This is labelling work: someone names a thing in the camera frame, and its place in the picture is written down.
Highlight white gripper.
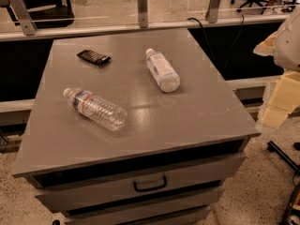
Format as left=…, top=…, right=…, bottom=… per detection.
left=253, top=7, right=300, bottom=129

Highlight blue label plastic bottle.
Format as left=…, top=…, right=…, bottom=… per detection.
left=146, top=49, right=180, bottom=93

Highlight clear plastic water bottle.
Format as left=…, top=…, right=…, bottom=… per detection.
left=63, top=88, right=128, bottom=131

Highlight black stand leg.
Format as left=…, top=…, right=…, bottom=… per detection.
left=267, top=141, right=300, bottom=175

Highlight grey drawer cabinet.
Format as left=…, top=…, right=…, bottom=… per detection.
left=13, top=29, right=257, bottom=225

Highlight black snack packet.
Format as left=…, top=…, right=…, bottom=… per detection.
left=77, top=50, right=111, bottom=67

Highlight black office chair left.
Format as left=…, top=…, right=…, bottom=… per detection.
left=0, top=0, right=77, bottom=29

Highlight grey metal bracket right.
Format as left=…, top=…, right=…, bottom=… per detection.
left=205, top=0, right=221, bottom=23

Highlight grey metal bracket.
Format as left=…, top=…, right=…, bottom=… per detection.
left=205, top=0, right=221, bottom=23
left=137, top=0, right=148, bottom=28
left=0, top=0, right=36, bottom=36

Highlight black drawer handle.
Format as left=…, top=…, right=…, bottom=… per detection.
left=133, top=175, right=168, bottom=193

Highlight grey metal bracket middle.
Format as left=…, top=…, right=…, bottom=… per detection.
left=137, top=0, right=148, bottom=28

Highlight grey metal bracket left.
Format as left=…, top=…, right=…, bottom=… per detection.
left=0, top=0, right=36, bottom=36

